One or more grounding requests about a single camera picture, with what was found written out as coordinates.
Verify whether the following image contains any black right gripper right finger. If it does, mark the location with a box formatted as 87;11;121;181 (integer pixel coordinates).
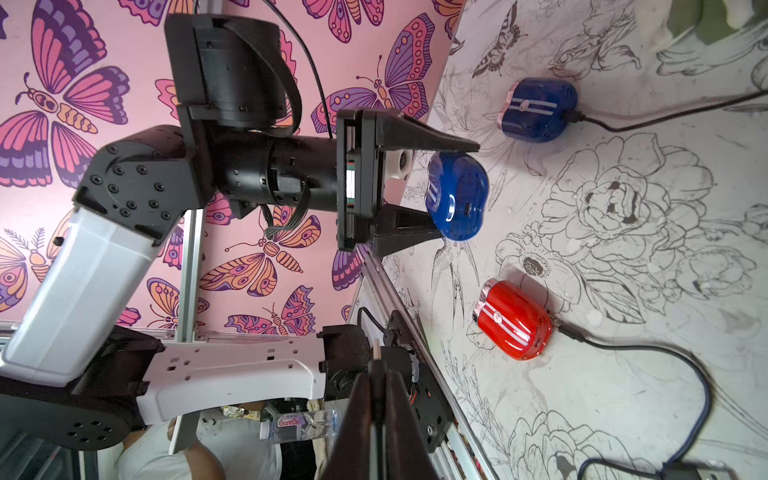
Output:
379;367;435;479

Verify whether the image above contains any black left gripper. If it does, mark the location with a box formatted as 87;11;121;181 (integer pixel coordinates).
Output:
335;109;480;258

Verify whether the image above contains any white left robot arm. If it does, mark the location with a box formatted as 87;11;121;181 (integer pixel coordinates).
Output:
1;14;479;451

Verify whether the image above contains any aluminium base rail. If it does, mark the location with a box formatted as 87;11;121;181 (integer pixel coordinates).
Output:
357;247;498;479

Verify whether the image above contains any person in white shirt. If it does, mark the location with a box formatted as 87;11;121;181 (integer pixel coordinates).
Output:
115;410;317;479

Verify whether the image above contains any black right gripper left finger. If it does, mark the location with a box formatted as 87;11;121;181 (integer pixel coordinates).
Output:
320;373;373;480

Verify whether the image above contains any clear plastic bottle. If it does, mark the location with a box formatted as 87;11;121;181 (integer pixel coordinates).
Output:
259;409;339;444

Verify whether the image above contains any black charging cable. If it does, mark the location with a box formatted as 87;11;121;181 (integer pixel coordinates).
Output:
548;317;739;480
566;88;768;134

